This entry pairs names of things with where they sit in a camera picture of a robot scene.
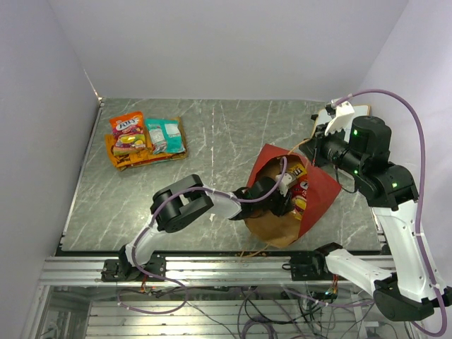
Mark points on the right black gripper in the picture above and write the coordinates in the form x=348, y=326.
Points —
x=313, y=147

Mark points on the teal snack packet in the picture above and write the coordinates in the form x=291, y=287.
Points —
x=165, y=136

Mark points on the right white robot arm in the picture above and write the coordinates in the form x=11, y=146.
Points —
x=407, y=293

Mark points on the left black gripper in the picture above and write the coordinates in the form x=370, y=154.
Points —
x=284, y=207

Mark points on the red snack packet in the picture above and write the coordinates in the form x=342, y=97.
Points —
x=299, y=190

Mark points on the orange Kettle chip bag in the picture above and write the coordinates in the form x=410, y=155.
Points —
x=141, y=158

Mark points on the yellow M&M's packet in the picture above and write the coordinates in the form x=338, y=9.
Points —
x=296, y=172

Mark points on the Fox's fruits candy bag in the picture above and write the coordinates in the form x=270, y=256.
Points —
x=128, y=132
x=299, y=206

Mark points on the Doritos chip bag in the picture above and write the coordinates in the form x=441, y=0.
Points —
x=138, y=141

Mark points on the aluminium rail frame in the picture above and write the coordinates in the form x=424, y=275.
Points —
x=209, y=295

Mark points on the red brown paper bag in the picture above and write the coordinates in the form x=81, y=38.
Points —
x=278, y=232

